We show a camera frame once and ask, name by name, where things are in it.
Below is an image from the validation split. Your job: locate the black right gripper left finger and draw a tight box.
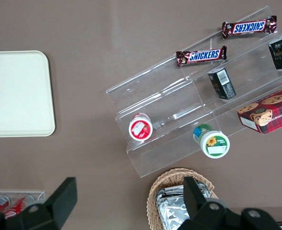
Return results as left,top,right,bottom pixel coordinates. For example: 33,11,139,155
0,177,78,230

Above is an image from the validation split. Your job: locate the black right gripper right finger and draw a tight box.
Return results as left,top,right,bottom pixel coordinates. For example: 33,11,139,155
176,176,282,230

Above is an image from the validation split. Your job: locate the woven wicker basket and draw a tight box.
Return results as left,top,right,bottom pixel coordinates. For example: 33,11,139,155
146,167,220,230

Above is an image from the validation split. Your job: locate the cream plastic tray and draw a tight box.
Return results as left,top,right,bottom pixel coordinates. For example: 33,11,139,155
0,50,56,138

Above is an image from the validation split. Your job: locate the clear acrylic can holder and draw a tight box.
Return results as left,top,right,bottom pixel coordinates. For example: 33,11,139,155
0,190,46,216

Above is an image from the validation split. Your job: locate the foil wrapped food packet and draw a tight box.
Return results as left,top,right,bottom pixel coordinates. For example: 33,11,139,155
155,181,212,230

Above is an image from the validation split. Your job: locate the green sunflower yogurt cup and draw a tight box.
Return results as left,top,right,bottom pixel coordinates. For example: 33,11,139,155
192,123,230,159

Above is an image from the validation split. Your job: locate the red strawberry yogurt cup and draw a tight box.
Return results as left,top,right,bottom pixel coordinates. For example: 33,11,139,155
128,113,153,142

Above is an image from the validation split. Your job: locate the clear acrylic tiered display stand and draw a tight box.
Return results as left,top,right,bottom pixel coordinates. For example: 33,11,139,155
106,6,282,178

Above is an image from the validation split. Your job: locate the red tartan cookie box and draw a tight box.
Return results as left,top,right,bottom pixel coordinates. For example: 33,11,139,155
236,84,282,136

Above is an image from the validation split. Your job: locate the Snickers chocolate bar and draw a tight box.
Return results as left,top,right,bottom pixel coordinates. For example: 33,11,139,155
175,45,228,67
222,15,278,40

